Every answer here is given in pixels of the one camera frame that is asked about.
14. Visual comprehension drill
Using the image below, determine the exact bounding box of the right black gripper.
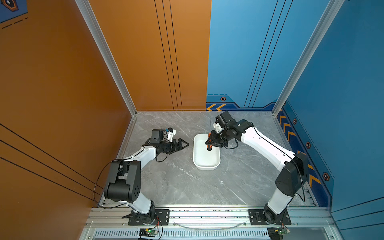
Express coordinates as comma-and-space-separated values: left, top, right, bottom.
204, 128, 231, 148

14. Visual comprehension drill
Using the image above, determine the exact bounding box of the orange handle screwdriver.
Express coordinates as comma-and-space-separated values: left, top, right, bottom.
206, 118, 213, 151

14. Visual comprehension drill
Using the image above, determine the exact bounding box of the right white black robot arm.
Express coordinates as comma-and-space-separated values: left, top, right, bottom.
206, 112, 309, 225

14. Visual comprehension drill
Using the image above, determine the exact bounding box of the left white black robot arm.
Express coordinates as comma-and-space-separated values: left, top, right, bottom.
104, 139, 189, 225

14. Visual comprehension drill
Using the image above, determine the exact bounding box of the white plastic bin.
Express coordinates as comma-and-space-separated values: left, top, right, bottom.
193, 134, 221, 171

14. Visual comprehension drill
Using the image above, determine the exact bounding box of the left green circuit board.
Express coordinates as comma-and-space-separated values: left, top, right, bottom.
138, 228, 160, 240

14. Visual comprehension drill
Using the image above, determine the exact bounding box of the green circuit board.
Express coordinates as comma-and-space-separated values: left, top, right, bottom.
138, 228, 160, 240
267, 229, 291, 240

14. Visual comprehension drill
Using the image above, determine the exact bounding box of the right green circuit board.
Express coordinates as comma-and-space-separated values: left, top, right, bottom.
267, 229, 291, 240

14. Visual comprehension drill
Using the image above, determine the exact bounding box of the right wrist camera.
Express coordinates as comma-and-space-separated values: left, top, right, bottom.
214, 111, 236, 133

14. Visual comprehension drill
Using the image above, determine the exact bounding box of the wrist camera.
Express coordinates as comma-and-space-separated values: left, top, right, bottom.
214, 111, 236, 133
150, 128, 176, 144

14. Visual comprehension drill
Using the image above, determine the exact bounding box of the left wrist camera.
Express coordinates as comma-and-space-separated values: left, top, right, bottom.
150, 128, 176, 144

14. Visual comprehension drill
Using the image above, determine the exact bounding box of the left side aluminium rail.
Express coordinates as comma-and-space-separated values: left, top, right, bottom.
96, 113, 138, 208

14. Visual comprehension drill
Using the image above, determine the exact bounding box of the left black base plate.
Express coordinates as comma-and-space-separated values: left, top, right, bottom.
128, 209, 170, 226

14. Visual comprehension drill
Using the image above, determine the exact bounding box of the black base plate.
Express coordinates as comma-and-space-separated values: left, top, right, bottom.
248, 209, 292, 226
128, 209, 170, 226

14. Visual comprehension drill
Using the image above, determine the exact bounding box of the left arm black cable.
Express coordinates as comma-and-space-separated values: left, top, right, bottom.
92, 160, 133, 209

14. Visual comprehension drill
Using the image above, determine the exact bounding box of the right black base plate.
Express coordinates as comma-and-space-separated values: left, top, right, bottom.
248, 209, 292, 226

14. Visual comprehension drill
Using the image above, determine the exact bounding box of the front aluminium frame rail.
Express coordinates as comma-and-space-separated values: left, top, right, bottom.
80, 206, 343, 240

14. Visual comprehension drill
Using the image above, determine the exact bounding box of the right aluminium corner post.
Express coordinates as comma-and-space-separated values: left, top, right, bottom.
272, 0, 345, 117

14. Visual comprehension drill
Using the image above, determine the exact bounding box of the aluminium corner post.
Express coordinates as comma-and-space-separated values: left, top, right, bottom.
75, 0, 137, 117
272, 0, 345, 117

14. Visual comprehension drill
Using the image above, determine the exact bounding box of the left aluminium corner post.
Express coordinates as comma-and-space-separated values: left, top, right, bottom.
75, 0, 137, 117

